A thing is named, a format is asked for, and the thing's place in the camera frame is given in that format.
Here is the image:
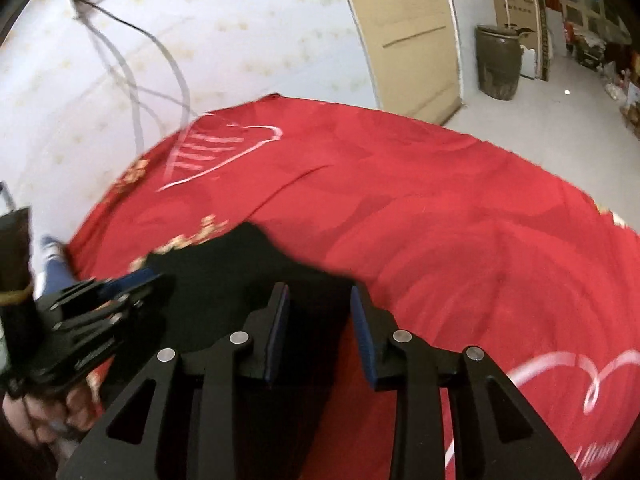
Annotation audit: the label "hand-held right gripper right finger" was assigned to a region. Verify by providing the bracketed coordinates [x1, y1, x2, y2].
[350, 285, 583, 480]

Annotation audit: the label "wooden door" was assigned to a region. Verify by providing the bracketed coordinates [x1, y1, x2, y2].
[335, 0, 463, 126]

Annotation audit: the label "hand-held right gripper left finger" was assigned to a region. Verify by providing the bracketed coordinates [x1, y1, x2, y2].
[57, 282, 292, 480]

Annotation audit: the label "black pants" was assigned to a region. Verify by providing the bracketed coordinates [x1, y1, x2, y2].
[132, 220, 363, 480]

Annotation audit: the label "person's left hand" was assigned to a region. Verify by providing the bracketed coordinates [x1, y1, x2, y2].
[2, 387, 103, 446]

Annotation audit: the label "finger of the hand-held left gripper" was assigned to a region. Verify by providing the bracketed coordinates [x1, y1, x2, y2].
[37, 268, 162, 326]
[55, 275, 176, 341]

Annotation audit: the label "cardboard box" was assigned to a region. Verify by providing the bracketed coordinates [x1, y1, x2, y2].
[490, 0, 555, 82]

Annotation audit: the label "window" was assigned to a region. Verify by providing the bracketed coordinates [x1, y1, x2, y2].
[560, 0, 633, 46]

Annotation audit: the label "red floral blanket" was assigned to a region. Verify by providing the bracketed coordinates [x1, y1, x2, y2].
[65, 94, 640, 480]

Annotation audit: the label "brown ceramic jar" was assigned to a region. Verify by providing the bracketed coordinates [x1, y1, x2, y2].
[474, 25, 523, 102]

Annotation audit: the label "pile of household clutter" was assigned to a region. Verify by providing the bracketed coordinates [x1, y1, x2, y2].
[565, 20, 640, 141]

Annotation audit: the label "person's left leg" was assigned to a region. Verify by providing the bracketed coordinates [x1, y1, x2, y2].
[40, 236, 76, 286]

